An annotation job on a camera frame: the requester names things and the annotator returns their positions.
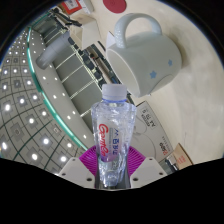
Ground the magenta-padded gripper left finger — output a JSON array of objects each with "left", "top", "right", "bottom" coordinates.
[{"left": 58, "top": 145, "right": 100, "bottom": 188}]

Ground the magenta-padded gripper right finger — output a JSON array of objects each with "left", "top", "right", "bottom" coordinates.
[{"left": 124, "top": 144, "right": 168, "bottom": 188}]

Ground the clear plastic water bottle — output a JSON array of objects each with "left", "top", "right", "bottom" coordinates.
[{"left": 90, "top": 83, "right": 138, "bottom": 187}]

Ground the round ceiling lights group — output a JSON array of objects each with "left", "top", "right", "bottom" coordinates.
[{"left": 0, "top": 29, "right": 88, "bottom": 164}]

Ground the black office chairs group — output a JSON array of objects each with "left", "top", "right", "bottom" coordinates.
[{"left": 66, "top": 36, "right": 116, "bottom": 89}]

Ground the white ceramic mug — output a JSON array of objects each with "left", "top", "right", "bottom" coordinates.
[{"left": 105, "top": 12, "right": 183, "bottom": 99}]

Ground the flat round red coaster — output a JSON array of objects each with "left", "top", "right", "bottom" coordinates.
[{"left": 102, "top": 0, "right": 128, "bottom": 14}]

